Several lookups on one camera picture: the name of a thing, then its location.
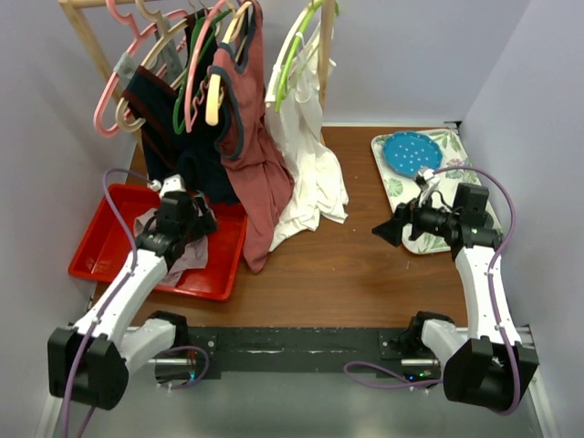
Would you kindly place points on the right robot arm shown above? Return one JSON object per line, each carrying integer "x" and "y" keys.
{"x": 488, "y": 366}

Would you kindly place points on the mauve tank top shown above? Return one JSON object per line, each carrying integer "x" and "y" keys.
{"x": 195, "y": 255}

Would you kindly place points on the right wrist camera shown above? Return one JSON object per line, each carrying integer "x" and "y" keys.
{"x": 427, "y": 181}

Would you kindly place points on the navy tank top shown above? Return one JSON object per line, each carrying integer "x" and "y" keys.
{"x": 191, "y": 154}

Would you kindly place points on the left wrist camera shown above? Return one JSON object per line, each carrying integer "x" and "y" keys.
{"x": 173, "y": 183}

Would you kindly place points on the white tank top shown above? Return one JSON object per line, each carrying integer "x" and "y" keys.
{"x": 319, "y": 189}

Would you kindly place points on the cream hanger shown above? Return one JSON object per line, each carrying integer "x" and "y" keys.
{"x": 214, "y": 92}

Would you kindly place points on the white hanger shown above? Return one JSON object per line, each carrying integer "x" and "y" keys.
{"x": 270, "y": 97}

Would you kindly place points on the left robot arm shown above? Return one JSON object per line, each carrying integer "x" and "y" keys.
{"x": 91, "y": 361}

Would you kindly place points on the blue dotted plate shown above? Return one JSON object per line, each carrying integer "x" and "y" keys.
{"x": 407, "y": 152}

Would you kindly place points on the beige hanger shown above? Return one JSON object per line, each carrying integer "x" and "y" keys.
{"x": 168, "y": 26}

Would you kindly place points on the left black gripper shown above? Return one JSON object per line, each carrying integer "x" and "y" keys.
{"x": 204, "y": 224}

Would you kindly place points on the red tank top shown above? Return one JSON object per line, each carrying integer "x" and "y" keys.
{"x": 254, "y": 165}

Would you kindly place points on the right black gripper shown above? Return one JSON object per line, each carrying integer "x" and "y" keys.
{"x": 391, "y": 230}

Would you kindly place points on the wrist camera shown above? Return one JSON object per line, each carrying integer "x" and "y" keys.
{"x": 173, "y": 183}
{"x": 427, "y": 181}

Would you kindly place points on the red plastic tray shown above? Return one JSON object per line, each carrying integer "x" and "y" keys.
{"x": 104, "y": 247}

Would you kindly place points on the wooden clothes rack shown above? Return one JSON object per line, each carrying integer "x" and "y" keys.
{"x": 73, "y": 10}

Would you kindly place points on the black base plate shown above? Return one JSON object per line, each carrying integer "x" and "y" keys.
{"x": 308, "y": 350}

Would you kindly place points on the lime green hanger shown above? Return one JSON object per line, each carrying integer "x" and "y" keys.
{"x": 285, "y": 77}

